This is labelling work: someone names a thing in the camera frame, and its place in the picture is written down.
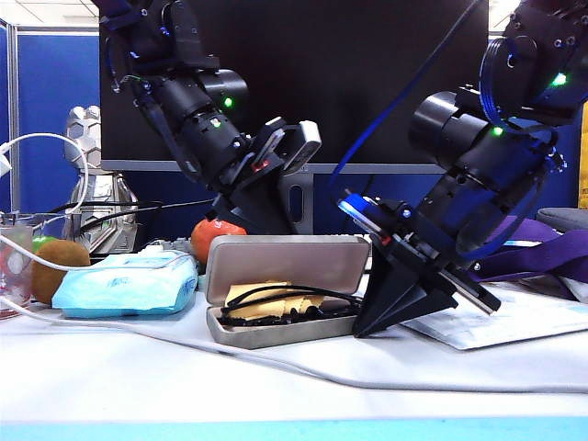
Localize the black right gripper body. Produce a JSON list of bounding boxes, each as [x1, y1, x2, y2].
[[366, 196, 503, 317]]

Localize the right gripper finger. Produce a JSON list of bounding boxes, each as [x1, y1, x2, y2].
[[352, 250, 427, 340], [367, 282, 459, 340]]

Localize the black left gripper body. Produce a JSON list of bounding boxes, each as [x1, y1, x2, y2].
[[209, 149, 285, 222]]

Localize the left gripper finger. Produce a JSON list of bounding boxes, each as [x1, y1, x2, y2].
[[220, 199, 264, 236], [238, 178, 296, 236]]

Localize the grey suede glasses case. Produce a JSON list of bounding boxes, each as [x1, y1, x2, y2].
[[204, 233, 372, 350]]

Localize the black framed glasses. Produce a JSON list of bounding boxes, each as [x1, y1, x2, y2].
[[220, 284, 368, 328]]

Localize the orange fruit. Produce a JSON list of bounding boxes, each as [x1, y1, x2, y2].
[[190, 219, 249, 267]]

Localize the white and grey keyboard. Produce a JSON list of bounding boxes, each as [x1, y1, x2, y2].
[[137, 232, 374, 273]]

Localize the yellow cleaning cloth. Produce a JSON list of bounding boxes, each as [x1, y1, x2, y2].
[[224, 280, 328, 322]]

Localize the documents in clear sleeve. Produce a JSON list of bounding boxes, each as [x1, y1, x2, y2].
[[399, 279, 588, 351]]

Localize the light blue wipes pack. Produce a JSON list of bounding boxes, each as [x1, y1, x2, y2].
[[51, 251, 199, 318]]

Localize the black computer monitor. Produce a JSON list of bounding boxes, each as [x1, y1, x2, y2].
[[99, 0, 491, 176]]

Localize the silver robot figurine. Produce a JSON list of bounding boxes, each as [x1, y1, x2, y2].
[[63, 105, 141, 256]]

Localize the grey fabric pouch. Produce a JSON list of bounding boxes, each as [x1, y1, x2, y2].
[[536, 207, 588, 233]]

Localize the clear plastic container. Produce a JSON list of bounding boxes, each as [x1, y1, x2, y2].
[[29, 213, 73, 243]]

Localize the brown kiwi fruit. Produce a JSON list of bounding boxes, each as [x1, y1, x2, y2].
[[30, 239, 92, 305]]

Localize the clear plastic cup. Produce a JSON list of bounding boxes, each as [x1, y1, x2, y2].
[[0, 224, 37, 322]]

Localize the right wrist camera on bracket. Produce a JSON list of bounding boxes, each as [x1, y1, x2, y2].
[[336, 186, 391, 240]]

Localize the black cable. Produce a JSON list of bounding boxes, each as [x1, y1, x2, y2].
[[48, 198, 216, 231]]

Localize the thick white cable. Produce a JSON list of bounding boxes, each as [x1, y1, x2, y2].
[[0, 284, 588, 396]]

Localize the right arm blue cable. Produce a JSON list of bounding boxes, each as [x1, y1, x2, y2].
[[457, 169, 552, 261]]

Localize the purple fabric strap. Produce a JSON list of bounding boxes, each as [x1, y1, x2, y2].
[[468, 215, 588, 300]]

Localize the thin white cable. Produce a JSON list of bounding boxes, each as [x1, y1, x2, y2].
[[0, 234, 100, 272]]

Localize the arched white charger cable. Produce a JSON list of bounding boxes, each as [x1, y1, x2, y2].
[[0, 132, 89, 216]]

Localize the grey partition post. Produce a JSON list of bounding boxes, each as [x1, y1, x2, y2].
[[7, 25, 22, 215]]

